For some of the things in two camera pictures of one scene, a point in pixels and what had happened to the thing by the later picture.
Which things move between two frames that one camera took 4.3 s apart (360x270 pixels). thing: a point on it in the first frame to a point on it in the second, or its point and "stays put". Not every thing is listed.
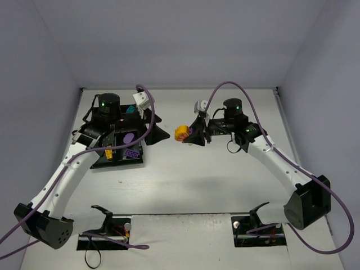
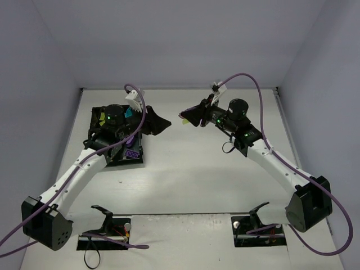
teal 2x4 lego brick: [130, 109] stays put
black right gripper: [206, 130] to [204, 113]
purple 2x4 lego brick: [131, 153] stays put
